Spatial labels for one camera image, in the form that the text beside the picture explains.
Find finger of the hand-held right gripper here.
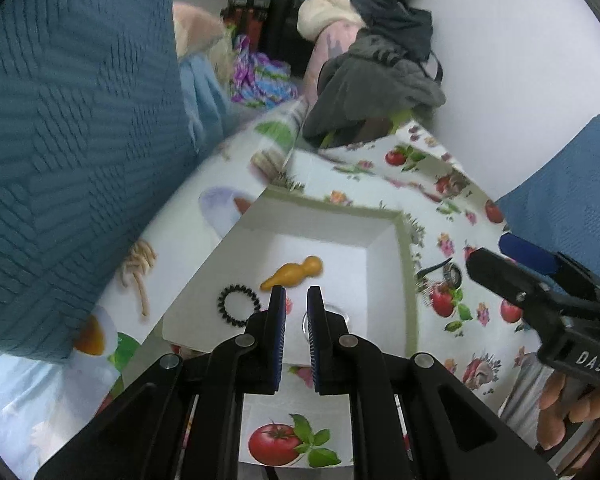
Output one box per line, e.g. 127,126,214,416
466,248,556,322
498,233,600,306

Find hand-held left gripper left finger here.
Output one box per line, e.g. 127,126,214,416
34,285,288,480

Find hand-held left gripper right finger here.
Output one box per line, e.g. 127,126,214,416
306,285,561,480

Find silver bracelet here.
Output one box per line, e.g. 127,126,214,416
300,300,354,346

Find orange gourd-shaped pendant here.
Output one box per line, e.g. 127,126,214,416
259,256,324,291

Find black spiral hair tie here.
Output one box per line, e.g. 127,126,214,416
217,284,260,330

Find green and white cardboard box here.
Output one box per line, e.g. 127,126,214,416
161,194,421,368

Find person's right hand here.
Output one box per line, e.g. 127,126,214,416
536,372,600,461

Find blue textured cushion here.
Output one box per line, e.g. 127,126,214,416
495,114,600,281

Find grey trousers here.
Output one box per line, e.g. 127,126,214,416
499,355,548,441

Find tomato print tablecloth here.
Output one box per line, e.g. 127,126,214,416
70,97,543,468

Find dark grey jacket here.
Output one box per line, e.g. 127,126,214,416
302,27,447,148

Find light blue cloth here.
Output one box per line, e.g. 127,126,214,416
180,55,237,142

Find purple colourful cloth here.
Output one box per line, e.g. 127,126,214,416
229,35,298,110

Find light blue bed sheet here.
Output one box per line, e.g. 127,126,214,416
0,345,126,461

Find blue textured chair cover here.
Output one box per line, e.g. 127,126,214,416
0,0,203,366

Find black garment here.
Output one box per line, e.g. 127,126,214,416
350,0,433,61

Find pink patterned cloth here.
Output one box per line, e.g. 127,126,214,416
305,22,366,101

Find black bag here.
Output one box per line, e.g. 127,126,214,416
267,0,311,78

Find red and black crate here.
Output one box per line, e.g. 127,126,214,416
220,7,262,41

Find peach plush cloth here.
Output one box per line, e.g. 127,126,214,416
172,2,226,58

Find cream fleece blanket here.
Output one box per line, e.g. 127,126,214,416
297,0,366,41

